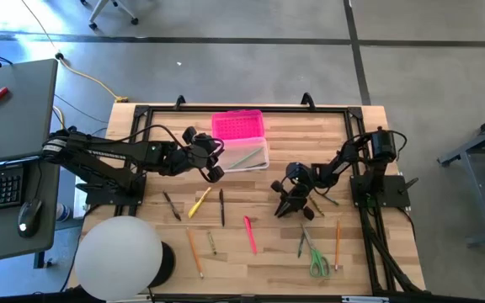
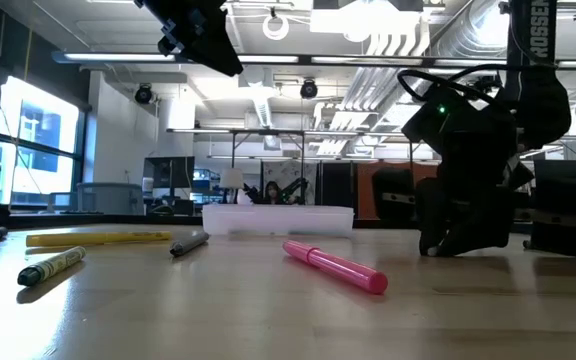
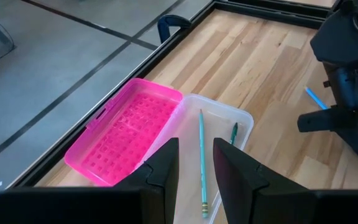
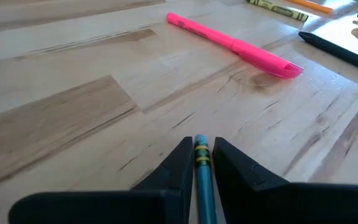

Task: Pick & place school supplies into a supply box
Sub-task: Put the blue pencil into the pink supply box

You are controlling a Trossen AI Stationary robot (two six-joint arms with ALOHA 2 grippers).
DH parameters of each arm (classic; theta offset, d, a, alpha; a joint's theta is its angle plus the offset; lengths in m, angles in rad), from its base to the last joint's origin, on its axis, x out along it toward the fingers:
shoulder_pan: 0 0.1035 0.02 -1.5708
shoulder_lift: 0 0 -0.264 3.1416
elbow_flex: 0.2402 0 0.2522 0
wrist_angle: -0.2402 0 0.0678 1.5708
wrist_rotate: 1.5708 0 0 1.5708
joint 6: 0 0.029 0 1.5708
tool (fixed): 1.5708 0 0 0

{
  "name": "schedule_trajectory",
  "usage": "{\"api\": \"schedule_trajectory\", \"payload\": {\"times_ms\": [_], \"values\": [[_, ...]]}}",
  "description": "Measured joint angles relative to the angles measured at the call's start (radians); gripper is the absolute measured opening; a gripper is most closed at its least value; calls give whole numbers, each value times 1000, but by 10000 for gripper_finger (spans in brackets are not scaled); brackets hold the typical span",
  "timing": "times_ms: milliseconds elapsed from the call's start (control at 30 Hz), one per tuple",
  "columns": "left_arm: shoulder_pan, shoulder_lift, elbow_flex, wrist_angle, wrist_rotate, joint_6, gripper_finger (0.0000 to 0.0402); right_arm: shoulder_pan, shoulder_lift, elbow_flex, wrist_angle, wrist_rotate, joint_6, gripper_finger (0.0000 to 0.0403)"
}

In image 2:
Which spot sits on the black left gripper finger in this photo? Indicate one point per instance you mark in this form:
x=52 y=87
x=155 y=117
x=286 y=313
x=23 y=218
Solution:
x=218 y=47

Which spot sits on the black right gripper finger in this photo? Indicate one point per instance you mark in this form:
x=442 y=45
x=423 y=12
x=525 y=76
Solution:
x=428 y=215
x=478 y=220

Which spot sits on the pink marker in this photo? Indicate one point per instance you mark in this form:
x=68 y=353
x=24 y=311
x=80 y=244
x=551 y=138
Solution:
x=338 y=267

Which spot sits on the dark pen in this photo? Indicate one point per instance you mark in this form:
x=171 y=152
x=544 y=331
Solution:
x=188 y=245

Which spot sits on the yellow marker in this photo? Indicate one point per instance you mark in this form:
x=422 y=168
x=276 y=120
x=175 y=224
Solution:
x=98 y=238

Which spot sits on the olive green crayon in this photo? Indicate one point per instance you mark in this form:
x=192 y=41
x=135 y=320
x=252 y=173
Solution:
x=50 y=266

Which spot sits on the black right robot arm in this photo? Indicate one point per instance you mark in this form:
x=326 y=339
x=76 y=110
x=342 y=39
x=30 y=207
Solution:
x=533 y=100

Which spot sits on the black ceiling speaker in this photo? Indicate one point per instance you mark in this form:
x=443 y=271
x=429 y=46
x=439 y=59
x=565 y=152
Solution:
x=309 y=89
x=143 y=94

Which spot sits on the black monitor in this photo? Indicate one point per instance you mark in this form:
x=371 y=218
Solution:
x=563 y=177
x=168 y=172

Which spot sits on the white lamp shade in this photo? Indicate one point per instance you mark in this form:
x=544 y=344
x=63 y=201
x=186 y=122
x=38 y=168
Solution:
x=231 y=178

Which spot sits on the person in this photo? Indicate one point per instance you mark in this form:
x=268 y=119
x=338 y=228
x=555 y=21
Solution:
x=271 y=192

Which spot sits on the grey bin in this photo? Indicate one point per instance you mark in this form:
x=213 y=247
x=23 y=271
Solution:
x=110 y=198

